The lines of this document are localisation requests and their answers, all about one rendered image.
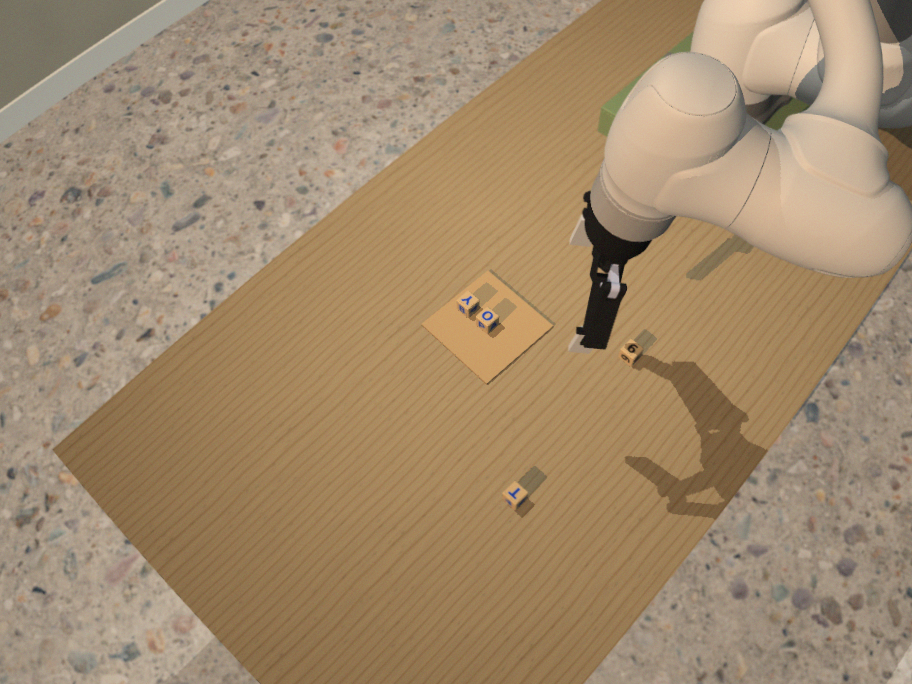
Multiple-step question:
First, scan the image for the light orange mat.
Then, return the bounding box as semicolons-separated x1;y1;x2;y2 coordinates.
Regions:
421;271;553;385

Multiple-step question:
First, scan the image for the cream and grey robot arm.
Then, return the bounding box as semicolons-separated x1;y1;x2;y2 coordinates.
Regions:
590;0;912;278

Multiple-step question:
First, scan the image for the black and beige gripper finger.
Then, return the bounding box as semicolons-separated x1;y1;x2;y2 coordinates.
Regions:
568;246;627;354
570;191;592;247

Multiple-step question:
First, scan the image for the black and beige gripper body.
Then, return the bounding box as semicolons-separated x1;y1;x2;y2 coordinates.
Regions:
585;205;652;273

